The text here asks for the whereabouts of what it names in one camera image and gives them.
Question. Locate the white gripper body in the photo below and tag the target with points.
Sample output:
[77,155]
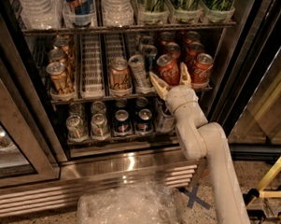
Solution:
[180,98]

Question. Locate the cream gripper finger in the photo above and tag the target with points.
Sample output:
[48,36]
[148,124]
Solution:
[184,75]
[160,85]

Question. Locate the coke can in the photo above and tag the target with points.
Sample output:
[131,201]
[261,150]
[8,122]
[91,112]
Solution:
[168,69]
[173,49]
[192,51]
[201,68]
[166,37]
[191,36]

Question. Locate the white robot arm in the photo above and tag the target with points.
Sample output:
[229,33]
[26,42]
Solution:
[200,138]

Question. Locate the front silver slim can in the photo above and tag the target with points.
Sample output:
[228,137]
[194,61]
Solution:
[138,69]

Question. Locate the silver slim can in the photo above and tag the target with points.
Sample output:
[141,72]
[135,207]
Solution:
[146,40]
[138,69]
[150,54]

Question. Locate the front right pepsi can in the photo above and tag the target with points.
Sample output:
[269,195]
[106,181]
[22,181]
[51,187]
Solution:
[144,122]

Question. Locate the pepsi can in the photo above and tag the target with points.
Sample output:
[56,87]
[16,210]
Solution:
[144,122]
[122,123]

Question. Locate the lone gold can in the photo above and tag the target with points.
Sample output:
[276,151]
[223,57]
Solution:
[119,75]

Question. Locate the rear silver slim can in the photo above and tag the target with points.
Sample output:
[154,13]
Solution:
[146,40]

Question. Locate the front left pepsi can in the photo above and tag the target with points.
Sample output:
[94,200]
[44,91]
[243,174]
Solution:
[122,123]

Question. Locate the open fridge glass door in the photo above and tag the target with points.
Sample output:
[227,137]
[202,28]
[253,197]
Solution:
[245,98]

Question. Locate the green-silver can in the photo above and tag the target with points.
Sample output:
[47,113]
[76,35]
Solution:
[99,128]
[76,129]

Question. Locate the front left green-silver can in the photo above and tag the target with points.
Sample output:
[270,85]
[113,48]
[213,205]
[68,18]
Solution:
[76,129]

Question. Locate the front gold can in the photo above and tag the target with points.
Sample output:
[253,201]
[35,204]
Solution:
[60,78]

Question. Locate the rear gold can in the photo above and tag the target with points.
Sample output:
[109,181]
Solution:
[66,43]

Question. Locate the middle gold can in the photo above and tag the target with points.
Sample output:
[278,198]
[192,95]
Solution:
[58,55]

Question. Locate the red bull can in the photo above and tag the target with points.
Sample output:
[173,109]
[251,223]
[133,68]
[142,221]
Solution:
[78,12]

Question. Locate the steel fridge bottom grille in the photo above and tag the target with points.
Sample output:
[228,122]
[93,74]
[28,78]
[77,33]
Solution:
[166,166]

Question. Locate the left fridge door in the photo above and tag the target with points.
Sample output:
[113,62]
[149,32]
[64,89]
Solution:
[25,156]

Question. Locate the left bottled drink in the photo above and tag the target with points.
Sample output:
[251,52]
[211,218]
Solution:
[165,120]

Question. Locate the blue tape cross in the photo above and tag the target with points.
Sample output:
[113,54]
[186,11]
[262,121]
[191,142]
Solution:
[193,198]

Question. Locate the clear plastic wrapped bundle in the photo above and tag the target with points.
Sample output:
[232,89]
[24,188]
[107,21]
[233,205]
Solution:
[143,203]

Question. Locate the yellow stand with clamp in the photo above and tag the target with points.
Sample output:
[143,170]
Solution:
[260,192]

